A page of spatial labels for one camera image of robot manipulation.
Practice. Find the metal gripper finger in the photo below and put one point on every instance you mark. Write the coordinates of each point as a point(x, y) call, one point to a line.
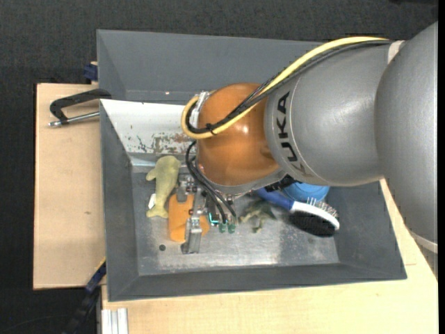
point(193, 238)

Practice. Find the orange soft block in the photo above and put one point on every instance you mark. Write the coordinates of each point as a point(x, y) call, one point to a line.
point(178, 221)

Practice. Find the yellow-green plush dolphin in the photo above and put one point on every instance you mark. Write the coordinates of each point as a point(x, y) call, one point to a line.
point(165, 179)

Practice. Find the grey metal bin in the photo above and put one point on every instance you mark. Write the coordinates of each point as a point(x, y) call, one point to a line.
point(243, 252)

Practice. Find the green toy animal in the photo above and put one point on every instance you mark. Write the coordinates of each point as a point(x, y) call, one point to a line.
point(256, 216)

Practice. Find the blue cup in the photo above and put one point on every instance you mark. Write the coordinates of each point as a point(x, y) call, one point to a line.
point(307, 190)

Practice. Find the blue and white brush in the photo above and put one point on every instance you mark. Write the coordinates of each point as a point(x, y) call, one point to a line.
point(313, 218)

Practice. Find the pale brown flat board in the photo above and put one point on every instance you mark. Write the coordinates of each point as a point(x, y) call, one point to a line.
point(66, 193)

